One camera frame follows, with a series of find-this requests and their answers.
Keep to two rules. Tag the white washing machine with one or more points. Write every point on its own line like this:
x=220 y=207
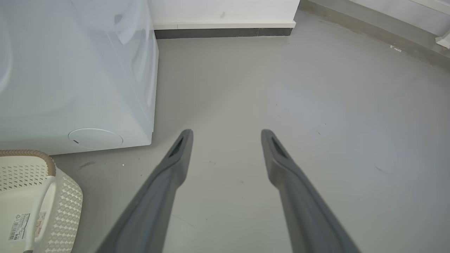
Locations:
x=75 y=73

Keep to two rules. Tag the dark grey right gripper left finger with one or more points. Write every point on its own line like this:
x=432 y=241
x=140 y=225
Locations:
x=154 y=200

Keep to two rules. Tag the white cabinet with dark plinth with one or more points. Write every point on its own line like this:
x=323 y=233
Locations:
x=225 y=15

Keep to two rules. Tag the white perforated laundry basket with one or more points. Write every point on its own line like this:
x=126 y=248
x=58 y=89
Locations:
x=38 y=203

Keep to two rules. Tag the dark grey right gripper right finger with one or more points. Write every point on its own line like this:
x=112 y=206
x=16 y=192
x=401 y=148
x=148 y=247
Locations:
x=302 y=207

